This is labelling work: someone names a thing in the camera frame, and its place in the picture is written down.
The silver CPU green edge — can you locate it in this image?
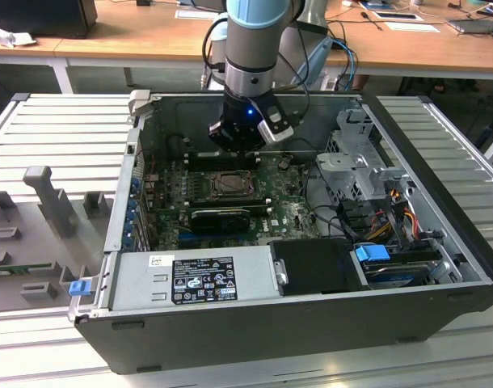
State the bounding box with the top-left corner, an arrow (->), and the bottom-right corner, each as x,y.
220,175 -> 248,192

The metal socket cover frame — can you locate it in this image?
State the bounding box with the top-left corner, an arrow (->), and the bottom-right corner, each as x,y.
209,171 -> 258,199

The CPU socket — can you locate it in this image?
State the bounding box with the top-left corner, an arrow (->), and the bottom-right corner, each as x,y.
205,170 -> 260,200

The black graphics card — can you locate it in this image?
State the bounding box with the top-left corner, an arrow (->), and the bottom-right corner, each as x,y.
188,207 -> 252,236

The green motherboard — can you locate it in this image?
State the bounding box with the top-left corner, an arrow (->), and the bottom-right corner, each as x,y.
139,153 -> 327,252

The pale blue teach pendant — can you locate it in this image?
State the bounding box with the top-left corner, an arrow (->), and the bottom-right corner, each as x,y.
301,36 -> 335,88

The silver metal drive cage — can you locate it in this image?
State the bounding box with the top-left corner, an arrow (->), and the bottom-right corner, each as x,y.
314,108 -> 419,211

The white paper sheet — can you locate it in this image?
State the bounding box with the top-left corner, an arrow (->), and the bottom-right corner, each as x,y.
174,8 -> 220,21
384,20 -> 442,35

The black plastic shroud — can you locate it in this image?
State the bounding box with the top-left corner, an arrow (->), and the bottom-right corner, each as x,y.
268,237 -> 372,298

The silver power supply with label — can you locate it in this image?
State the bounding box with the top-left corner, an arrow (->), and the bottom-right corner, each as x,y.
107,245 -> 280,313

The white framed tablet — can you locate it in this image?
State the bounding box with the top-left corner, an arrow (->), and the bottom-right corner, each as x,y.
370,9 -> 426,23

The grey parts rack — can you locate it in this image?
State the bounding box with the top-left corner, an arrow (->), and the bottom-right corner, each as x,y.
0,164 -> 115,315

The hard disk in blue carrier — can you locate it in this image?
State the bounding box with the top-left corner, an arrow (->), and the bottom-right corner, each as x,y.
353,243 -> 444,291

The black open PC case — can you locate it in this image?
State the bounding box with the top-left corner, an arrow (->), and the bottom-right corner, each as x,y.
68,91 -> 493,375

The black computer tower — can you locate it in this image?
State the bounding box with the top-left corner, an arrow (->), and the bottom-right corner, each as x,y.
0,0 -> 99,40

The small blue plastic clip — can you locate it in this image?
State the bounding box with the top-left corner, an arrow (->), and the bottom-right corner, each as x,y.
68,280 -> 92,298

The crumpled white paper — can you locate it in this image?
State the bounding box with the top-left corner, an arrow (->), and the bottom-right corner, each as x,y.
0,22 -> 38,49

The green RAM stick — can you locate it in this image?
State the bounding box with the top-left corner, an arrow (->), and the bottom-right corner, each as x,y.
0,262 -> 54,276

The dark notebook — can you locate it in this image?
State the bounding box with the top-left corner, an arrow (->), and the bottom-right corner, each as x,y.
445,17 -> 493,37

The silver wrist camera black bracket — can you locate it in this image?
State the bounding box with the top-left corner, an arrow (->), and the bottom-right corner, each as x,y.
246,95 -> 297,147

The wooden desk white frame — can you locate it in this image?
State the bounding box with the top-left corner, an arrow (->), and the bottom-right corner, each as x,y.
52,0 -> 493,96
0,15 -> 76,96

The blue cable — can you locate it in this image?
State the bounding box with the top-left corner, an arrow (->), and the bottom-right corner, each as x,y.
330,36 -> 360,90

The coloured power wire bundle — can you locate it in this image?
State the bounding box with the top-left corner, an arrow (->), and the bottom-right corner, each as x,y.
367,188 -> 423,243

